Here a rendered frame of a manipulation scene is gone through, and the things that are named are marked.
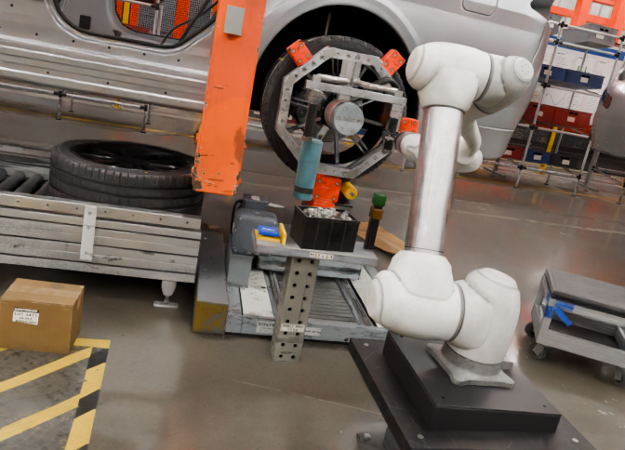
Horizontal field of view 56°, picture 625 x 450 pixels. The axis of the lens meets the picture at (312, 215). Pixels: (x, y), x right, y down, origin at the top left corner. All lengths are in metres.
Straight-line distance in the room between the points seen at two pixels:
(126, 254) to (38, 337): 0.48
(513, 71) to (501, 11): 1.39
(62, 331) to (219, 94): 0.95
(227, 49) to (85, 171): 0.76
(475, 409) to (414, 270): 0.36
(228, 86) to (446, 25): 1.16
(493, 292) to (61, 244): 1.60
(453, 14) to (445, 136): 1.42
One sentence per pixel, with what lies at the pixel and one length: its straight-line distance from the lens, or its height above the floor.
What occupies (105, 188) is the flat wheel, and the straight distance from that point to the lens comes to 2.46.
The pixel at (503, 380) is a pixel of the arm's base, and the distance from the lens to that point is 1.66.
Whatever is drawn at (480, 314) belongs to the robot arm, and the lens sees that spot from 1.53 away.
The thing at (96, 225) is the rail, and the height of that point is 0.31.
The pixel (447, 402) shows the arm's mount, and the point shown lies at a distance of 1.50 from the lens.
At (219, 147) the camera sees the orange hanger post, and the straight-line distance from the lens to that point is 2.20.
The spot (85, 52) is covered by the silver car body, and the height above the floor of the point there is 0.91.
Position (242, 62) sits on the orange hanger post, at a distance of 2.16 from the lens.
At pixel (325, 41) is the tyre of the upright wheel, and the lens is 2.66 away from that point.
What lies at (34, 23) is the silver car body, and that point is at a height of 0.99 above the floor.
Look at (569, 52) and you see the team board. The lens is 8.55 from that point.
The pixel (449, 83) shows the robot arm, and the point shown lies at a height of 1.08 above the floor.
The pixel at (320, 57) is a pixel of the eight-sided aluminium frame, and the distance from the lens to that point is 2.57.
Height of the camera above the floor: 1.09
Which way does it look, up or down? 15 degrees down
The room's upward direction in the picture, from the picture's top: 11 degrees clockwise
